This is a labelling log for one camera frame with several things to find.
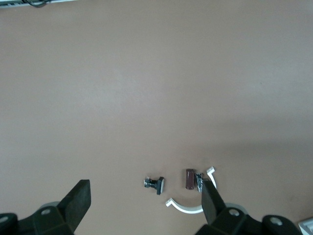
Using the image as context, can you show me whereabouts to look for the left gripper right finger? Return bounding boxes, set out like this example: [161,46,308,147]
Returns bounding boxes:
[195,180,301,235]

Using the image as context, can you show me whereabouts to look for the small black switch component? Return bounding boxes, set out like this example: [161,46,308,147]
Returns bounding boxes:
[143,175,166,196]

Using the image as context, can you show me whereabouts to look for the black cable bundle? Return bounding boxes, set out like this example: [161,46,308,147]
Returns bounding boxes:
[22,0,53,7]

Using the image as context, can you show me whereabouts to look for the brown component with metal terminals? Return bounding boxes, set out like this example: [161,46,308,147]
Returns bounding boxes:
[182,168,205,193]

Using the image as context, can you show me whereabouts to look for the white curved plastic piece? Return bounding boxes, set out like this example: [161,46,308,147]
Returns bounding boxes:
[165,166,218,215]

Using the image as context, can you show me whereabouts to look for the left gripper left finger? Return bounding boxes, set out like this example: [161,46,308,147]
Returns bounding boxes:
[0,179,92,235]

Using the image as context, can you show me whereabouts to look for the silver table edge rail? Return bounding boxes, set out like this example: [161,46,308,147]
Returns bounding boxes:
[0,0,74,10]

